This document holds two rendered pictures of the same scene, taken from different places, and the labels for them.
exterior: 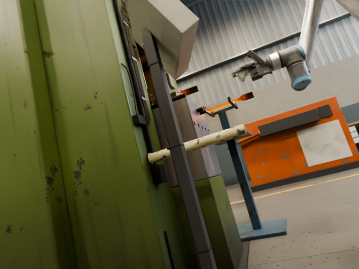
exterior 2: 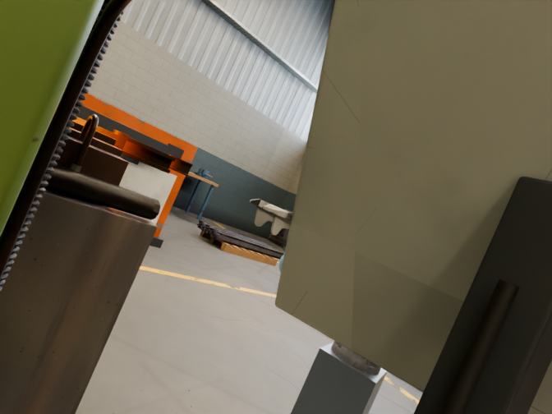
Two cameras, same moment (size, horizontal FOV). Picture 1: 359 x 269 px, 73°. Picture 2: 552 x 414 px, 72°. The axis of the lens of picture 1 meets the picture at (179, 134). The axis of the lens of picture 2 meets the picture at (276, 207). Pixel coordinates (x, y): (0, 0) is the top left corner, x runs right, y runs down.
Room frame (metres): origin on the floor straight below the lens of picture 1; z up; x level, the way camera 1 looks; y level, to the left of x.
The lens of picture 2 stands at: (0.86, 0.27, 1.01)
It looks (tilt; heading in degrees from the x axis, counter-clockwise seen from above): 0 degrees down; 303
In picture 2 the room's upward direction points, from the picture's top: 24 degrees clockwise
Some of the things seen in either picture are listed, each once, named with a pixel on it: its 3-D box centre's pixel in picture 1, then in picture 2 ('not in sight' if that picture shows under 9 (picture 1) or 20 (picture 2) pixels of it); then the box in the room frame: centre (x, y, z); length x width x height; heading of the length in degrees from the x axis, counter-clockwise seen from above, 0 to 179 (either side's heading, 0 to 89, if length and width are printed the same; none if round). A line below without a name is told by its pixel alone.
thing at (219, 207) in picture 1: (182, 226); not in sight; (1.53, 0.12, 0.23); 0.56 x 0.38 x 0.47; 73
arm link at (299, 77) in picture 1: (298, 75); not in sight; (1.25, -0.70, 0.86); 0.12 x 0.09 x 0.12; 156
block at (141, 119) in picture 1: (139, 120); not in sight; (1.08, 0.16, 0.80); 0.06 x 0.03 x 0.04; 163
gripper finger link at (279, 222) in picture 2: (240, 73); (277, 222); (1.29, -0.42, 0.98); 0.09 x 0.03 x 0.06; 84
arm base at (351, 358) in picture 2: not in sight; (360, 347); (1.21, -1.18, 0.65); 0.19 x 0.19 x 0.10
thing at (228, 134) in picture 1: (195, 144); not in sight; (1.05, -0.05, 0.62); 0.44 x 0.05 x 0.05; 73
